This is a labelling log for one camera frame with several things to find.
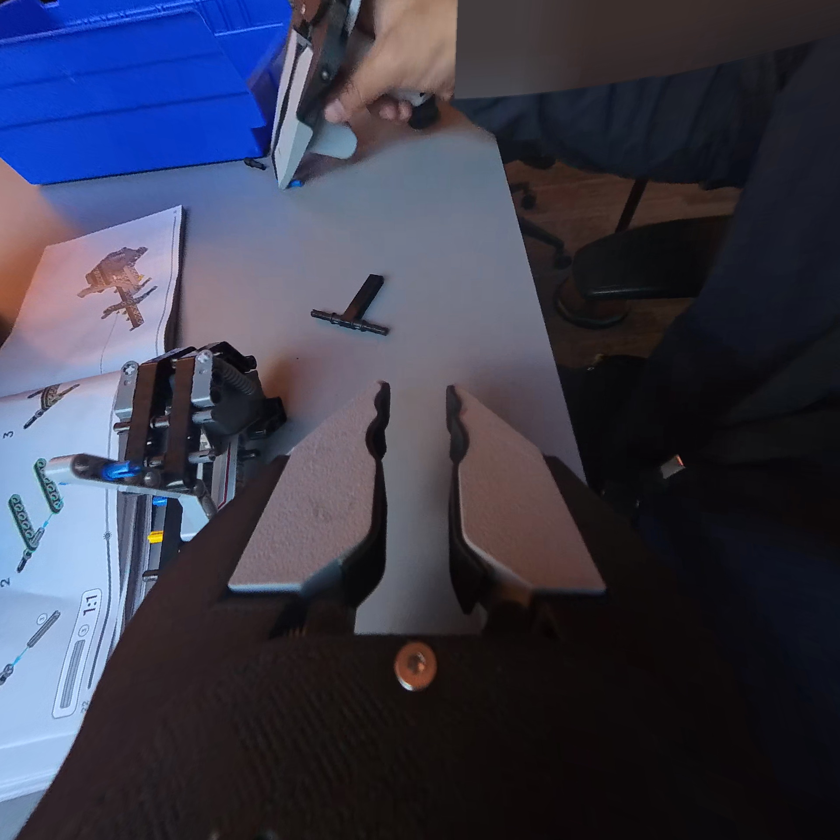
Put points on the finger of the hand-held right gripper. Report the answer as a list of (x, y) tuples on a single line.
[(334, 141), (289, 131)]

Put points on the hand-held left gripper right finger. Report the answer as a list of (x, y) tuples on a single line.
[(525, 525)]

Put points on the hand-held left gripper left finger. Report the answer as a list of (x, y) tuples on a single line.
[(308, 518)]

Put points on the black lego axle piece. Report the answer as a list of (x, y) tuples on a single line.
[(367, 292)]

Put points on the black lego pin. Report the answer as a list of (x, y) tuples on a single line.
[(256, 163)]

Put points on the partly built lego model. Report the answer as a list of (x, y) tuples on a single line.
[(170, 407)]

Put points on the lego instruction booklet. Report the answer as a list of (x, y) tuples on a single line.
[(85, 420)]

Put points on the person's right hand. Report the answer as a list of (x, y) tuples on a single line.
[(407, 52)]

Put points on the blue plastic storage bin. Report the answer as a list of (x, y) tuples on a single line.
[(131, 85)]

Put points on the black office chair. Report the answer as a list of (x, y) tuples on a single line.
[(643, 262)]

